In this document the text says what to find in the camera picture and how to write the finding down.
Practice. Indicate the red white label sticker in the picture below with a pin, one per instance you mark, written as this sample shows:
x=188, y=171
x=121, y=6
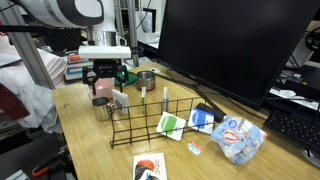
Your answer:
x=194, y=148

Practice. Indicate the stack of books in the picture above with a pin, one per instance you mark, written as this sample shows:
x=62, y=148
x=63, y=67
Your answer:
x=74, y=67

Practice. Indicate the white blue transport book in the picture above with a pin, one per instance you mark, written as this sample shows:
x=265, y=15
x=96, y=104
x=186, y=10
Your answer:
x=201, y=121

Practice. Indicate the white book orange circle upright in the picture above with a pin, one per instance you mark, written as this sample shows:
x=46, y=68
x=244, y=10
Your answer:
x=165, y=102

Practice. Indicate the small steel pitcher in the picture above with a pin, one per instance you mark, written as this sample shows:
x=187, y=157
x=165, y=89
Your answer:
x=102, y=108

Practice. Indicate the black keyboard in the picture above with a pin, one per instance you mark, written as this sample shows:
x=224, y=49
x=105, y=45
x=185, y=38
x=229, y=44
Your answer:
x=294, y=128

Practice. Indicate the white green vegetables book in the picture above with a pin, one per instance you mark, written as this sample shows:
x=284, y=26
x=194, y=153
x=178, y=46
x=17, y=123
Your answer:
x=171, y=126

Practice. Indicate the large black computer monitor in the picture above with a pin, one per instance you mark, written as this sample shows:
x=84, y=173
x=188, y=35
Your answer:
x=236, y=47

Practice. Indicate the green speckled plate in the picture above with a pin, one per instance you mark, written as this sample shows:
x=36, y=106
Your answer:
x=131, y=78

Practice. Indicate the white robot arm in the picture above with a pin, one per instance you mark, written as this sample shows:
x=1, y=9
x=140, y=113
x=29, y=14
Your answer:
x=98, y=18

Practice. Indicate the black wire rack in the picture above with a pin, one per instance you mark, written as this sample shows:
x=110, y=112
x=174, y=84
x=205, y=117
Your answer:
x=136, y=126

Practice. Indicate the blue white plastic bag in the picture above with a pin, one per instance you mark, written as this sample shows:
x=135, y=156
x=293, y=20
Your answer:
x=238, y=138

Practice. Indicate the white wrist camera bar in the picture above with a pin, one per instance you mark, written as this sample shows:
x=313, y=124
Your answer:
x=104, y=52

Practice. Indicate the pink bowl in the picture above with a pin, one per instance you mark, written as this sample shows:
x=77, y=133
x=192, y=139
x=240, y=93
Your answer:
x=102, y=88

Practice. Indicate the pink cloth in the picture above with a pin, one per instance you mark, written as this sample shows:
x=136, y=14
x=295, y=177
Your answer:
x=36, y=99

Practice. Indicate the abc book red black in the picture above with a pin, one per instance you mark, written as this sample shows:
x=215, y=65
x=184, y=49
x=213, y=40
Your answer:
x=149, y=167

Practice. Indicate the steel tin with brown base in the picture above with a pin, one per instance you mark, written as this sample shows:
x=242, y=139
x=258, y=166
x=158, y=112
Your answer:
x=146, y=79

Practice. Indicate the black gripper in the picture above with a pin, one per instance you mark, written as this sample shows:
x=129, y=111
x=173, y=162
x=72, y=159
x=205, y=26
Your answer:
x=105, y=66

